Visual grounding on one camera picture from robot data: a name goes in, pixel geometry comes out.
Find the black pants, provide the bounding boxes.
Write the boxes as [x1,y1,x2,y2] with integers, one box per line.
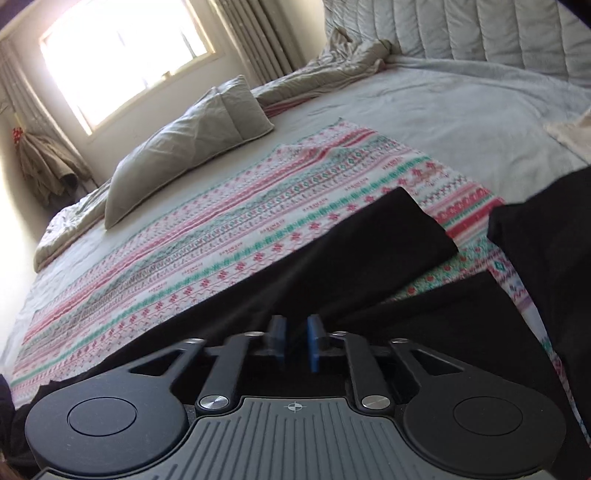
[1,188,590,479]

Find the red green patterned blanket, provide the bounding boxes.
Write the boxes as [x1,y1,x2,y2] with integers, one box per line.
[1,120,590,449]

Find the beige hanging coat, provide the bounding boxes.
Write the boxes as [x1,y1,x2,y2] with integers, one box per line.
[12,127,92,207]

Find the grey bed sheet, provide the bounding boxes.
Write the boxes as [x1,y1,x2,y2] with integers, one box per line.
[1,59,590,376]

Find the cream cloth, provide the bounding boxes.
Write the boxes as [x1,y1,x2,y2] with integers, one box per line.
[544,109,591,164]

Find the grey pillow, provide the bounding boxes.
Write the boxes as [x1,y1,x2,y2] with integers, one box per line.
[104,75,273,229]

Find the crumpled grey quilt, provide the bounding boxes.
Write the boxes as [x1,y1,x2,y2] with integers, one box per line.
[252,27,391,109]

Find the grey quilted headboard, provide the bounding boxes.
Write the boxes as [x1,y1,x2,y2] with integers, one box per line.
[324,0,590,88]

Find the beige curtain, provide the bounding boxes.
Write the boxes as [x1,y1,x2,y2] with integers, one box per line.
[211,0,305,85]

